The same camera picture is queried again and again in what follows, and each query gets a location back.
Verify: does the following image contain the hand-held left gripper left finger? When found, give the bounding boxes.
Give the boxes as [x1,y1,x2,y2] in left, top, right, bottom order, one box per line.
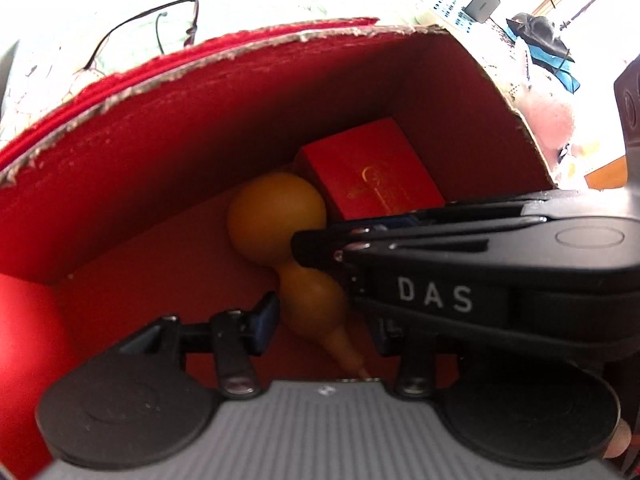
[117,292,281,401]

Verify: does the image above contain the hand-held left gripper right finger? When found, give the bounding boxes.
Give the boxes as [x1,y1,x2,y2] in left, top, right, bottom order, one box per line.
[372,318,452,400]

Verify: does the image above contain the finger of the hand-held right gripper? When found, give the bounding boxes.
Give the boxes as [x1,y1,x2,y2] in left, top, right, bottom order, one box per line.
[291,216,557,275]
[344,190,623,235]

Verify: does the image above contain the small red gift box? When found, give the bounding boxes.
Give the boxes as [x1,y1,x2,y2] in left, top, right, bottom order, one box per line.
[293,117,447,222]

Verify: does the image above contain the orange gourd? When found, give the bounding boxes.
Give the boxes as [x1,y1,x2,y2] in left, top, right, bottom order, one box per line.
[226,172,371,380]

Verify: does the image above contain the red cardboard box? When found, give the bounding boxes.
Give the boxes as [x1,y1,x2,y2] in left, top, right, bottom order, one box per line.
[0,16,564,480]

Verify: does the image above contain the white and pink plush toy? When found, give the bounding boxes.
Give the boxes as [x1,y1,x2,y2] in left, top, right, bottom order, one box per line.
[519,74,587,162]

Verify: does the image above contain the black bag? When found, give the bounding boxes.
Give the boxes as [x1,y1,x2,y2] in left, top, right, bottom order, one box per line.
[504,12,581,93]

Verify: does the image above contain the white power strip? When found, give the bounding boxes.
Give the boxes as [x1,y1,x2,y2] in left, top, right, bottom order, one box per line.
[420,0,481,37]

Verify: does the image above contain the grey charger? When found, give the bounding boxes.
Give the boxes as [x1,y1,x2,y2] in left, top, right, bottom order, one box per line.
[464,0,503,24]

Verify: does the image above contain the black cable on bed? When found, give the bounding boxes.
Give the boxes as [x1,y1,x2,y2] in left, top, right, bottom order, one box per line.
[82,0,201,74]

